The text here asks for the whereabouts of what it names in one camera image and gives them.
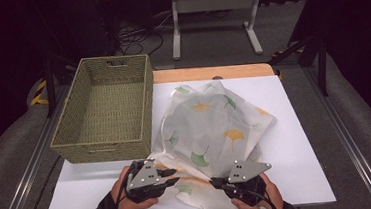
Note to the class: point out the white table mat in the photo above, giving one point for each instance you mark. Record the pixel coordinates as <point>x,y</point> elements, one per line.
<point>295,162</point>

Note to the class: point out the person's right hand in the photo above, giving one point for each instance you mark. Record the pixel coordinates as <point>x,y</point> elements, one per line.
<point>274,194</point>

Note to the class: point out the white metal desk frame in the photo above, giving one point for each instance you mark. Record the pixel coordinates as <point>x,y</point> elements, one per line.
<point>212,2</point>

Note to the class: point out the black metal stand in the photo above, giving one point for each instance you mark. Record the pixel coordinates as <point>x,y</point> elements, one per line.
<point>320,63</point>
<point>50,85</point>

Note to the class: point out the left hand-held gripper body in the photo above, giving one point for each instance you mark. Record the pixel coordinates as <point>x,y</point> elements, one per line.
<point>144,178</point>

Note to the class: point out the person's left hand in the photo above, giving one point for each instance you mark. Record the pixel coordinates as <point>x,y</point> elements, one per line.
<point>128,206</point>

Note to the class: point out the yellow black floor tape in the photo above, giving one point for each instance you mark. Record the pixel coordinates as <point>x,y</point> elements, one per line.
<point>39,94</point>
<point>286,51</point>

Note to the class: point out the green woven basket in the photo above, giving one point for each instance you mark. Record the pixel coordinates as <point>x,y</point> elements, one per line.
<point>110,113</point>

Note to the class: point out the metal floor rail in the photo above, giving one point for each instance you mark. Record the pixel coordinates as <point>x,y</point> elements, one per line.
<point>28,173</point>
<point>350,145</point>

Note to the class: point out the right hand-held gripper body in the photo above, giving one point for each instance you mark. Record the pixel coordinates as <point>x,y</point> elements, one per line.
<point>245,171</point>

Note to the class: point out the leaf print mesh laundry bag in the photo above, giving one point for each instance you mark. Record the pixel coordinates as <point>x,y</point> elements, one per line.
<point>216,138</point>

